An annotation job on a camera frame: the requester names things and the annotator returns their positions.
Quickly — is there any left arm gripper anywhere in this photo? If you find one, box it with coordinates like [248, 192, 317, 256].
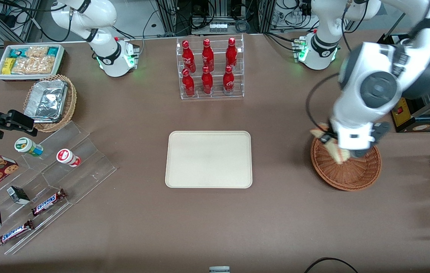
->
[321, 121, 391, 158]

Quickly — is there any triangle sandwich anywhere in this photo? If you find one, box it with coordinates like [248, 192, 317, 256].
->
[311, 123, 352, 165]

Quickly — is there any aluminium foil tray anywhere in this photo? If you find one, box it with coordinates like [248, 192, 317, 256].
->
[23, 80, 68, 124]

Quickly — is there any round brown wicker basket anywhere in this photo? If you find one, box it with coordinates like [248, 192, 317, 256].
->
[310, 131, 382, 191]

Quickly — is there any light wicker basket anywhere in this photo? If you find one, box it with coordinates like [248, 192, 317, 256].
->
[23, 74, 77, 133]

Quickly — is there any beige plastic tray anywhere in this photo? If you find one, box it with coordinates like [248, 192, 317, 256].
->
[165, 131, 253, 189]

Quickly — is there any green white drink cup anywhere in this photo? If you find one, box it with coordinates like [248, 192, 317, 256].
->
[14, 137, 44, 157]

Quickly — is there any white plastic snack bin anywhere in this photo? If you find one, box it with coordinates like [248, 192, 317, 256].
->
[0, 44, 66, 81]

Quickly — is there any black food warmer cabinet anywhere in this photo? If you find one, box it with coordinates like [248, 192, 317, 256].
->
[380, 32, 430, 133]

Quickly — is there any red white drink cup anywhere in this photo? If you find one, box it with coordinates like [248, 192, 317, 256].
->
[56, 149, 82, 168]

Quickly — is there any clear bag of crackers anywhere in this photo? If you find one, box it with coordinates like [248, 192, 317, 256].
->
[33, 56, 56, 74]
[11, 57, 35, 75]
[25, 46, 50, 58]

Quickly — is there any yellow snack pack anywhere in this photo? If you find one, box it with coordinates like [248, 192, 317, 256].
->
[2, 58, 16, 75]

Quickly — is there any clear acrylic tiered shelf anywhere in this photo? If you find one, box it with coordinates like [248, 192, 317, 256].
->
[0, 121, 117, 255]

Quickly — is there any snickers bar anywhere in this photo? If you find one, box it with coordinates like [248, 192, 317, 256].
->
[31, 188, 67, 217]
[0, 219, 35, 248]

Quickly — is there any clear acrylic bottle rack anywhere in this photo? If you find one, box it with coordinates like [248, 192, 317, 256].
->
[176, 34, 245, 100]

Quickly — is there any red cola bottle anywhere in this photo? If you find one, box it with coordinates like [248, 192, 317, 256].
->
[202, 39, 215, 72]
[182, 40, 196, 73]
[201, 66, 214, 95]
[182, 68, 195, 97]
[223, 65, 235, 94]
[225, 37, 238, 68]

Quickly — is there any black camera cable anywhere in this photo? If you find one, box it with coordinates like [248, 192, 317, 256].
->
[306, 73, 348, 133]

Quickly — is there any black floor cable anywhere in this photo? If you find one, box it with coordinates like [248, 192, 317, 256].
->
[304, 257, 359, 273]

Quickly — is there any aluminium equipment frame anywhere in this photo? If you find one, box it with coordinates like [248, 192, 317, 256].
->
[154, 0, 314, 36]

